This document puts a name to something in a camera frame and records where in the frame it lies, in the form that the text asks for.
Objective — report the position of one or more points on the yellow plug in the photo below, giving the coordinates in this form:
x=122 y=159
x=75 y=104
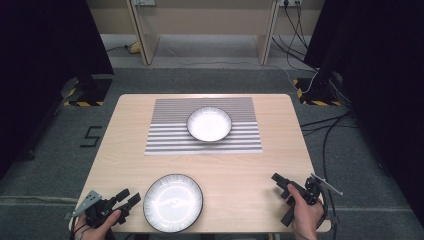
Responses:
x=134 y=48

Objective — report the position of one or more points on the person's left hand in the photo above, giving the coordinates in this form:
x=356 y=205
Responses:
x=98 y=233

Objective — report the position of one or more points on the dark curtain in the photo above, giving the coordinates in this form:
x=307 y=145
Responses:
x=40 y=66
x=383 y=83

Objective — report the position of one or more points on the wooden desk leg panel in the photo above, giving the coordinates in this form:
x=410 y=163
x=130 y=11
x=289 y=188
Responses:
x=146 y=36
x=266 y=36

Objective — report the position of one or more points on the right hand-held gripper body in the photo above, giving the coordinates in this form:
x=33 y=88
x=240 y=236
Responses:
x=311 y=195

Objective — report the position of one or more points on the person's right hand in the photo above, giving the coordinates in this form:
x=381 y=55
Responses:
x=306 y=220

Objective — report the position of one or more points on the grey striped placemat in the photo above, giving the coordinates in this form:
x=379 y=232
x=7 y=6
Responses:
x=166 y=136

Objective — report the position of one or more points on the white plate with dark rim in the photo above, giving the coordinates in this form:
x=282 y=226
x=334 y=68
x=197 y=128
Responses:
x=173 y=203
x=209 y=124

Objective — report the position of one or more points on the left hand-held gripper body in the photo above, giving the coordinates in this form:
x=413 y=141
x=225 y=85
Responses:
x=95 y=208

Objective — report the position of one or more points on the wall power outlet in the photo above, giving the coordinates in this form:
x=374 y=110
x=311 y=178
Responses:
x=290 y=2
x=144 y=2

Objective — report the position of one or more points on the black stand base hazard tape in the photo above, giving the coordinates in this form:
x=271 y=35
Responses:
x=316 y=95
x=91 y=93

